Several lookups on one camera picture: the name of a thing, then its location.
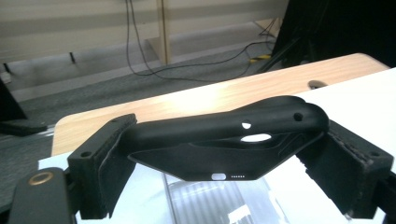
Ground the black stand foot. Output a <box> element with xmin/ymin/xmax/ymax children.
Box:
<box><xmin>0</xmin><ymin>119</ymin><xmax>49</xmax><ymax>137</ymax></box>

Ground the dark table grommet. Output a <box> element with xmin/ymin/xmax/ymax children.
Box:
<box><xmin>307</xmin><ymin>79</ymin><xmax>327</xmax><ymax>91</ymax></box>

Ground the yellow black cable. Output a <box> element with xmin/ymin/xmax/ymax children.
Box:
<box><xmin>248</xmin><ymin>53</ymin><xmax>273</xmax><ymax>63</ymax></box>

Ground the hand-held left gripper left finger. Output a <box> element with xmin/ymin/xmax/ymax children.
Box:
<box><xmin>67</xmin><ymin>113</ymin><xmax>138</xmax><ymax>220</ymax></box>

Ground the clear plastic packaging tray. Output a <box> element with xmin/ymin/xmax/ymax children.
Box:
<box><xmin>162</xmin><ymin>172</ymin><xmax>283</xmax><ymax>224</ymax></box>

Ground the black floor cable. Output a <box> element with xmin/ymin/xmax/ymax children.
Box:
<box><xmin>128</xmin><ymin>0</ymin><xmax>276</xmax><ymax>77</ymax></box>
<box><xmin>124</xmin><ymin>0</ymin><xmax>250</xmax><ymax>83</ymax></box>

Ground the black stand leg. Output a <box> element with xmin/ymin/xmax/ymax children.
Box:
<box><xmin>256</xmin><ymin>36</ymin><xmax>304</xmax><ymax>75</ymax></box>

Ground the black curtain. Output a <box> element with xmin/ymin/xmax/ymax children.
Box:
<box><xmin>271</xmin><ymin>0</ymin><xmax>396</xmax><ymax>69</ymax></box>
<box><xmin>0</xmin><ymin>77</ymin><xmax>28</xmax><ymax>121</ymax></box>

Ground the black phone case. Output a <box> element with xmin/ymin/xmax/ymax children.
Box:
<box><xmin>120</xmin><ymin>95</ymin><xmax>331</xmax><ymax>182</ymax></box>

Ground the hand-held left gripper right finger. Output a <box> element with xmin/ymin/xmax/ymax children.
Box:
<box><xmin>295</xmin><ymin>119</ymin><xmax>395</xmax><ymax>219</ymax></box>

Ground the wooden wall post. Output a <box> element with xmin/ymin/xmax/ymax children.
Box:
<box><xmin>156</xmin><ymin>0</ymin><xmax>173</xmax><ymax>65</ymax></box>

